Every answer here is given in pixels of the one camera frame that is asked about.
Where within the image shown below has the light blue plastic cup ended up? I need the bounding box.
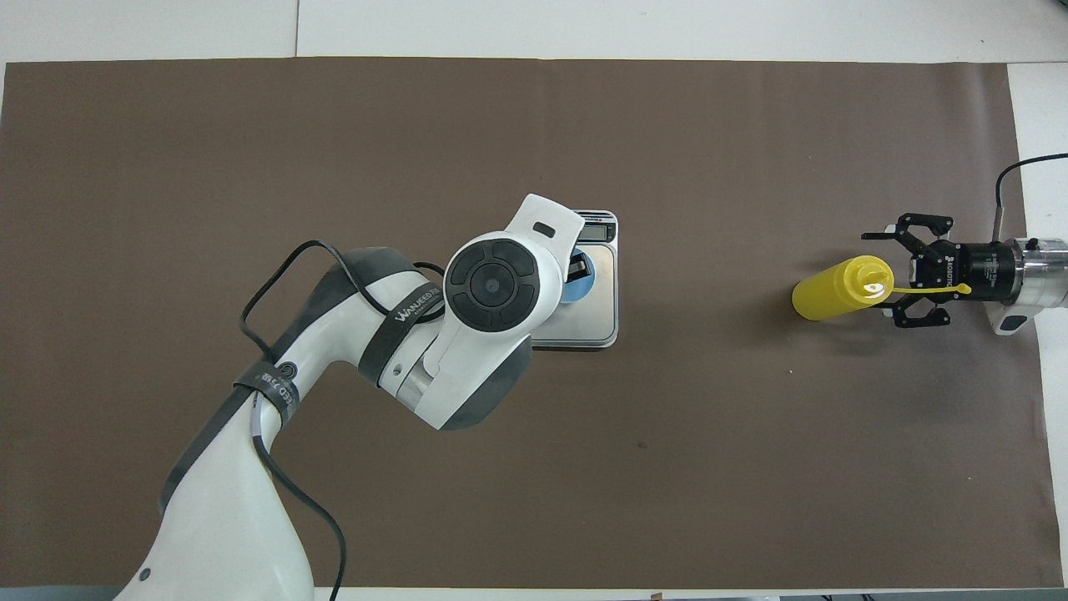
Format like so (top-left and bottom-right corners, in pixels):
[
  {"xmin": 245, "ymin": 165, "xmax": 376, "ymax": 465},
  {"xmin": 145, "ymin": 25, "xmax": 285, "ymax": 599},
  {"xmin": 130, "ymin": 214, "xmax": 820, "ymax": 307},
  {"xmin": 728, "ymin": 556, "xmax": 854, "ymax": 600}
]
[{"xmin": 557, "ymin": 249, "xmax": 598, "ymax": 303}]

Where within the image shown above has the silver digital kitchen scale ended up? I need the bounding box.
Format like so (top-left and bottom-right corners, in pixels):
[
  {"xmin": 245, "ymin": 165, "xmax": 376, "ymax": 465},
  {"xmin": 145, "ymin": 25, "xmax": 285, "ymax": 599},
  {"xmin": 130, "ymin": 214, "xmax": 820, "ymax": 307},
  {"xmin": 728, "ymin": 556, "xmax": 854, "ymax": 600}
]
[{"xmin": 530, "ymin": 210, "xmax": 619, "ymax": 351}]

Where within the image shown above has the brown table mat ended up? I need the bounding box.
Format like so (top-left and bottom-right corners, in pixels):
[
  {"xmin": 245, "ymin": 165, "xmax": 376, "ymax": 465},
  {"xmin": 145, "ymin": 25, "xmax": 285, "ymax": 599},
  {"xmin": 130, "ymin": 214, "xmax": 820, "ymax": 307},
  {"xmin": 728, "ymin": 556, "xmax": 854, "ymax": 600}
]
[{"xmin": 0, "ymin": 57, "xmax": 1065, "ymax": 589}]

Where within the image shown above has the black left arm strap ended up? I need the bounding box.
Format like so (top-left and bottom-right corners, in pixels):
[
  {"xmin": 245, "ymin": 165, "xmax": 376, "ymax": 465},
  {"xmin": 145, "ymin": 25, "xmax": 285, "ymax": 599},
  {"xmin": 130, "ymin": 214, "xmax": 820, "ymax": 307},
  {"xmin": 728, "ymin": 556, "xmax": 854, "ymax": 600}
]
[
  {"xmin": 234, "ymin": 359, "xmax": 301, "ymax": 428},
  {"xmin": 359, "ymin": 282, "xmax": 447, "ymax": 393}
]

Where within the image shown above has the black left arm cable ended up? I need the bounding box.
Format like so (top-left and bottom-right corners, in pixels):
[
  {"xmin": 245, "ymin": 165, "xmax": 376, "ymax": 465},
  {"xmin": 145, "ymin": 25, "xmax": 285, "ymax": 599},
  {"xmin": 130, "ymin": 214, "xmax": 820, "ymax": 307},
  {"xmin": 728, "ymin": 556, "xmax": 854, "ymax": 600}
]
[{"xmin": 240, "ymin": 240, "xmax": 447, "ymax": 601}]

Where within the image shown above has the yellow squeeze bottle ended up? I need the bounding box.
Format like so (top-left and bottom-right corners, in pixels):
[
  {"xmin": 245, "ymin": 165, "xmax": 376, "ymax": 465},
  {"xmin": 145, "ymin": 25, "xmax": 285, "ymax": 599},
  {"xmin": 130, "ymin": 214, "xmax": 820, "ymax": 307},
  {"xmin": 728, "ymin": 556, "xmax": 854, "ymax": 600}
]
[{"xmin": 792, "ymin": 255, "xmax": 973, "ymax": 321}]

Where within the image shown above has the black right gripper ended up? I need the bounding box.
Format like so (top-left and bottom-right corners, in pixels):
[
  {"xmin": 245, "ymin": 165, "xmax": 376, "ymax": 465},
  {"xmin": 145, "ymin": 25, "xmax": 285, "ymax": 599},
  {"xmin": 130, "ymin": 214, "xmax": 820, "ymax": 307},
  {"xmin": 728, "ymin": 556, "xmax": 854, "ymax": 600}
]
[{"xmin": 862, "ymin": 214, "xmax": 1016, "ymax": 329}]

